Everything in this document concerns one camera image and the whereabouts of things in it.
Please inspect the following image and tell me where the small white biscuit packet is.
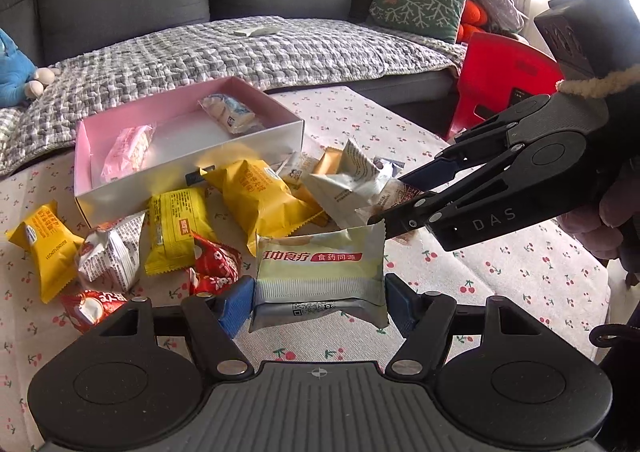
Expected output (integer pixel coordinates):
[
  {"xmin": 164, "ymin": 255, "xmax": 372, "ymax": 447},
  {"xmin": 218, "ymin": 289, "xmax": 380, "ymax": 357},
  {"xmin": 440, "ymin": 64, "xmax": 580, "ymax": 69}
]
[{"xmin": 355, "ymin": 178, "xmax": 423, "ymax": 227}]

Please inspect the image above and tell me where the red snack packet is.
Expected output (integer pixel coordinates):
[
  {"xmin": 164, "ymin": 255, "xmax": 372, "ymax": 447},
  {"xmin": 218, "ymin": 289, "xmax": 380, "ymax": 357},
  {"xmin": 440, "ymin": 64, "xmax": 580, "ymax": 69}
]
[
  {"xmin": 61, "ymin": 289, "xmax": 127, "ymax": 333},
  {"xmin": 188, "ymin": 232, "xmax": 242, "ymax": 296}
]

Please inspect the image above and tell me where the pale green snack packet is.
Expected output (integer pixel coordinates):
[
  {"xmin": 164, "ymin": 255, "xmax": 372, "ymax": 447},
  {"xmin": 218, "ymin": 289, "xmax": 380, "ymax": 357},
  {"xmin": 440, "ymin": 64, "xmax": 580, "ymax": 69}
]
[{"xmin": 250, "ymin": 221, "xmax": 388, "ymax": 331}]

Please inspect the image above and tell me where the gloved right hand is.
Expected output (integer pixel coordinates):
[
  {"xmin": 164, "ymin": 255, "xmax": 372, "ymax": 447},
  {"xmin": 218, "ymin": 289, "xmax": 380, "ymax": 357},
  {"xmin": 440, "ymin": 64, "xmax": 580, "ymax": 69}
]
[{"xmin": 556, "ymin": 169, "xmax": 639, "ymax": 265}]

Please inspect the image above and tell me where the white grey snack packet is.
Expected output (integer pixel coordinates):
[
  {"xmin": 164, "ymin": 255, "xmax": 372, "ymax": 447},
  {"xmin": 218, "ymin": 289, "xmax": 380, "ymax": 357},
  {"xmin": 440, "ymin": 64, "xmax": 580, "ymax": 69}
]
[{"xmin": 303, "ymin": 139, "xmax": 393, "ymax": 229}]

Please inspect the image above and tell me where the red plastic chair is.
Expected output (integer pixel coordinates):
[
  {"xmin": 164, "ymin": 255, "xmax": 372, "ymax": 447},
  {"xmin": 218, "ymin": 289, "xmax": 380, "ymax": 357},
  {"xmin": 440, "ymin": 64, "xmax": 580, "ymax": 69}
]
[{"xmin": 447, "ymin": 32, "xmax": 563, "ymax": 139}]

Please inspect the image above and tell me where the gold foil snack bar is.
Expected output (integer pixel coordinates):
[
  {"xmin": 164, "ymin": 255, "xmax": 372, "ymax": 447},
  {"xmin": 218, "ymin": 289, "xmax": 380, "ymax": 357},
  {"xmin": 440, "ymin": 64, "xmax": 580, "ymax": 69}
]
[{"xmin": 296, "ymin": 147, "xmax": 342, "ymax": 227}]

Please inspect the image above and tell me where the yellow snack packet middle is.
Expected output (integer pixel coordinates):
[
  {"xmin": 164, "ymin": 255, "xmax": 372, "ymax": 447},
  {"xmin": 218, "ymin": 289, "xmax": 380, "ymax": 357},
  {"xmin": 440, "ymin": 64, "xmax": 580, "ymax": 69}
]
[{"xmin": 144, "ymin": 187, "xmax": 217, "ymax": 275}]

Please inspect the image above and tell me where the white red-print snack packet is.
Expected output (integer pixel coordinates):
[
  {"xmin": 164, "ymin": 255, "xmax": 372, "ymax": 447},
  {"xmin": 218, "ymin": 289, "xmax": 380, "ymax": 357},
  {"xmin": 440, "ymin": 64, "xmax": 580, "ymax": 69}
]
[{"xmin": 76, "ymin": 211, "xmax": 145, "ymax": 293}]

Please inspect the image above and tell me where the large yellow snack packet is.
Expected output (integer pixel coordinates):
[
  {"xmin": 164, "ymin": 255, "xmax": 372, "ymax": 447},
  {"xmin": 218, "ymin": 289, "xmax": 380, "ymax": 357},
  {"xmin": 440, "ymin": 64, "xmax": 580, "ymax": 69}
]
[{"xmin": 201, "ymin": 159, "xmax": 322, "ymax": 256}]

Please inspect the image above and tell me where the small white cookie packet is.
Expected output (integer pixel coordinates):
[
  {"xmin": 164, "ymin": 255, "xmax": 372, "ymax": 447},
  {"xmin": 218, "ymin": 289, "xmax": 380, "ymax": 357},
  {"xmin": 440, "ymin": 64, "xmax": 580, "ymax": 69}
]
[{"xmin": 277, "ymin": 152, "xmax": 319, "ymax": 191}]

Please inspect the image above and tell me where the orange plush toy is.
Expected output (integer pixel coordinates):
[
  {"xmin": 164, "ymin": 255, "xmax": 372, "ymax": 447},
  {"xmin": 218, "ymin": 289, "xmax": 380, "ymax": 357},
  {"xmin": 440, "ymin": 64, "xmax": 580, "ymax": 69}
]
[{"xmin": 457, "ymin": 0, "xmax": 488, "ymax": 43}]

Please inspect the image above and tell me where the yellow snack packet far left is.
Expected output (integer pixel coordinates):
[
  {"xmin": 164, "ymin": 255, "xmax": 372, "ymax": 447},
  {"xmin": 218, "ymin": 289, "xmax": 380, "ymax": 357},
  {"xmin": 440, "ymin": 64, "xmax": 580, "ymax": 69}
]
[{"xmin": 6, "ymin": 201, "xmax": 84, "ymax": 303}]

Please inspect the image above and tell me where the pink wrapped snack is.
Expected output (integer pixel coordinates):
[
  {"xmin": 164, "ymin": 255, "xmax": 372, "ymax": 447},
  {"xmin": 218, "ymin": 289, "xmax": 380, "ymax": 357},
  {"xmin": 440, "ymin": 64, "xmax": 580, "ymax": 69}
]
[{"xmin": 100, "ymin": 125, "xmax": 155, "ymax": 183}]

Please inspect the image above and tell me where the pink cardboard box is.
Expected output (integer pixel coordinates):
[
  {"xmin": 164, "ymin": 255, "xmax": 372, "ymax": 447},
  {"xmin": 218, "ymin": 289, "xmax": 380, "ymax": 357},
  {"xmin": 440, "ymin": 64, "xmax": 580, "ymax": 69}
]
[{"xmin": 74, "ymin": 77, "xmax": 305, "ymax": 227}]

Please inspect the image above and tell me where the blue white wrapped snack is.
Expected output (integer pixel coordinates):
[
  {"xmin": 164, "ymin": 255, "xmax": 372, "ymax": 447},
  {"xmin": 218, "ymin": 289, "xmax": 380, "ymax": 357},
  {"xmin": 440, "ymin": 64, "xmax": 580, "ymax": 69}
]
[{"xmin": 200, "ymin": 93, "xmax": 262, "ymax": 135}]

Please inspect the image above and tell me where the white packet on sofa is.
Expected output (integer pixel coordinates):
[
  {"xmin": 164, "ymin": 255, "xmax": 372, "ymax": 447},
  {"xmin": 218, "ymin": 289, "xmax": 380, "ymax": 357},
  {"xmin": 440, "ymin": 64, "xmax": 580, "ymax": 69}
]
[{"xmin": 232, "ymin": 25, "xmax": 282, "ymax": 39}]

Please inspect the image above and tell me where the grey checked sofa blanket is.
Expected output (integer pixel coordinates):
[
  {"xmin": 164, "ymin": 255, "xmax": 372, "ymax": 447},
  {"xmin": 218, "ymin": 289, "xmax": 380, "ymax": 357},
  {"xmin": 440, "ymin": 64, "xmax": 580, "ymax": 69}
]
[{"xmin": 1, "ymin": 16, "xmax": 466, "ymax": 175}]

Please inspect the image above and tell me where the blue plush toy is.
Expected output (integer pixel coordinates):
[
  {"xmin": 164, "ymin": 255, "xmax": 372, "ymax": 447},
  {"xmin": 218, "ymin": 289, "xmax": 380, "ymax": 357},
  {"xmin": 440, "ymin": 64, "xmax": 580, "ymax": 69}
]
[{"xmin": 0, "ymin": 29, "xmax": 60, "ymax": 108}]

